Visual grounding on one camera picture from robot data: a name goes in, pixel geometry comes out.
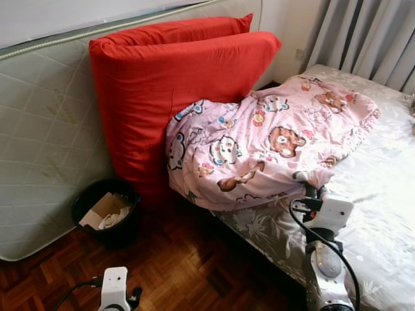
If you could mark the bed with beige floral sheet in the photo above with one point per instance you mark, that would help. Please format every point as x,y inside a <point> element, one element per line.
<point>376,194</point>

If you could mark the white crumpled plastic bag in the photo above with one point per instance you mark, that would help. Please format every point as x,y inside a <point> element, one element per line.
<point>120,218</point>

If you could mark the white wall socket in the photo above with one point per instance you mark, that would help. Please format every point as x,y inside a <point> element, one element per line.
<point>299,55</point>

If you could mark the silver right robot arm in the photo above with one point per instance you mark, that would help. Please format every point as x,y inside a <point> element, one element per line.
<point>327,265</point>

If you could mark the black round waste bin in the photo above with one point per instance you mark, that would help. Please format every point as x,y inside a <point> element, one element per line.
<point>131,194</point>

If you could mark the green white quilted mattress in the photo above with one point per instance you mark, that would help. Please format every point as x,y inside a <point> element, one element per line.
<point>45,129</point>

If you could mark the pink cartoon print blanket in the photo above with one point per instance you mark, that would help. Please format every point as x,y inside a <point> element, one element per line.
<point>259,142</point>

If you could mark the red covered folded mattress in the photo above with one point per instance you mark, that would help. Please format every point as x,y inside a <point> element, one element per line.
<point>162,97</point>

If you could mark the grey pleated curtains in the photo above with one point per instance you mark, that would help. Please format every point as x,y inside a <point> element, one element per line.
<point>363,39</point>

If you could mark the brown cardboard box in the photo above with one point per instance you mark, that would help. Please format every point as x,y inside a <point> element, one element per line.
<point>106,205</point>

